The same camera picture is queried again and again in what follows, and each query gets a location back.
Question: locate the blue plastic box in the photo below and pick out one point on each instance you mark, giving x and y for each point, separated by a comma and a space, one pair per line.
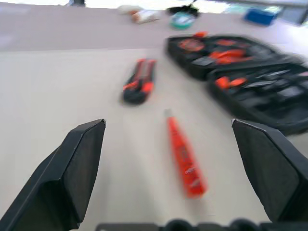
260, 16

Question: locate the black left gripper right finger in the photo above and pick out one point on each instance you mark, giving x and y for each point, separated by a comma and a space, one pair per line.
269, 168

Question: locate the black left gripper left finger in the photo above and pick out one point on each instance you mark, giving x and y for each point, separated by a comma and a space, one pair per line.
60, 173

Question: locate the teal tape roll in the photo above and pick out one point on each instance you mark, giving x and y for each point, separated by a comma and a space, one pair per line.
181, 21

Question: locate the orange case latch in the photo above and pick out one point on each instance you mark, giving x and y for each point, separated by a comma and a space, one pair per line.
201, 34

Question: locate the white and orange bottle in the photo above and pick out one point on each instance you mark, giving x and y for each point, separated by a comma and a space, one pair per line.
144, 16

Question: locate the black plastic tool case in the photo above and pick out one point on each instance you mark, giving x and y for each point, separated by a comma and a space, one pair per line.
264, 113

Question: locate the orange and black pliers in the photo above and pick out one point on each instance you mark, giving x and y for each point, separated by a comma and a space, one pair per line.
137, 90

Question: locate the orange round tape measure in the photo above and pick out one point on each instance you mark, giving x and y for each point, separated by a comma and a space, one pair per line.
190, 45

